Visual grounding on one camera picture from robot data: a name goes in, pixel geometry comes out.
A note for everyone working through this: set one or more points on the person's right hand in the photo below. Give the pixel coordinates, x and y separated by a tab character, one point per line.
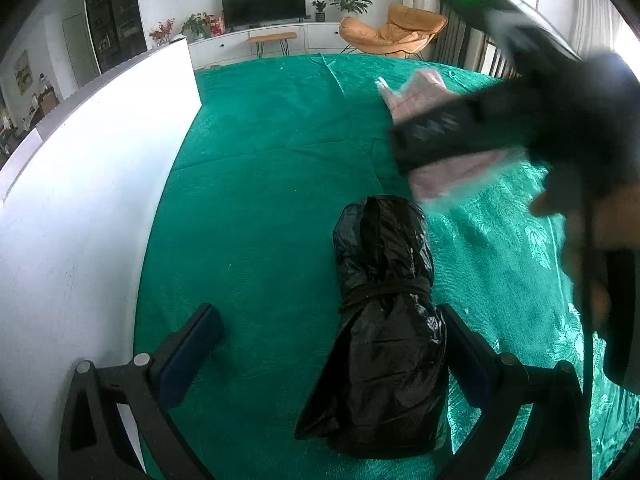
617	230

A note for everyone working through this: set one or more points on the bushy green potted plant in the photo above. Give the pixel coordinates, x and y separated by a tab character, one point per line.
196	25

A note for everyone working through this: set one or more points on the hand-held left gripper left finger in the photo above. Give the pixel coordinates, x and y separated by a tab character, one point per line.
192	360

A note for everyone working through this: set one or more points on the white box with cardboard bottom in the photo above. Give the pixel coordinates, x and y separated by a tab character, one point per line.
100	185

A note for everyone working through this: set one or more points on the tall black cabinet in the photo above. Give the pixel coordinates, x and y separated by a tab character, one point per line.
115	15

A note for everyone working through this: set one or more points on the small potted plant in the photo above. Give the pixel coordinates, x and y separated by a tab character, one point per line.
320	9

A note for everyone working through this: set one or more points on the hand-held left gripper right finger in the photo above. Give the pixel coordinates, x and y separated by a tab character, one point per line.
472	375

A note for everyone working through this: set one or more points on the black television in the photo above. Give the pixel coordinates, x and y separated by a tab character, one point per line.
262	2

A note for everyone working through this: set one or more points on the red gift box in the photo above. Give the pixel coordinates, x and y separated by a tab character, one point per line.
217	26

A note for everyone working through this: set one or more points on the black plastic bag roll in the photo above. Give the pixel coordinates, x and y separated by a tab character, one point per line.
385	360

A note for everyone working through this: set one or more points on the wooden railed crib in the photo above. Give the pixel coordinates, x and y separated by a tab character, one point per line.
465	45

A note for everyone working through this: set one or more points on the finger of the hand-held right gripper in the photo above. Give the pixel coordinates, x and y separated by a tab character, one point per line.
450	130

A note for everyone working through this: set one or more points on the wooden stool with metal legs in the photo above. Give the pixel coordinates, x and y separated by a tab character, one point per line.
270	37

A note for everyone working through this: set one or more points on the white television cabinet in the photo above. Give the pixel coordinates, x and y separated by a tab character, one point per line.
320	35

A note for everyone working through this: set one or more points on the orange lounge chair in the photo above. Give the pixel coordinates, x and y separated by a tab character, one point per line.
390	30

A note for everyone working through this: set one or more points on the red flowers in vase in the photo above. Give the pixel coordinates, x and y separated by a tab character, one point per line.
161	32

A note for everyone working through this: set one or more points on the framed wall picture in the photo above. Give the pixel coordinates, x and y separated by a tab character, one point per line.
21	72

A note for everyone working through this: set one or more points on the clear bag of reddish cloth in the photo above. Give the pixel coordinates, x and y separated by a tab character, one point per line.
420	95

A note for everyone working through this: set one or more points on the large green potted plant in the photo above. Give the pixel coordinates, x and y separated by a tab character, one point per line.
350	2

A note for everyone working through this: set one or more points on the wooden dining furniture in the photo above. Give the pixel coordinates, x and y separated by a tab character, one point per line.
45	105

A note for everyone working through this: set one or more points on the white sheer curtain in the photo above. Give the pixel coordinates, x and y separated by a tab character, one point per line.
595	15

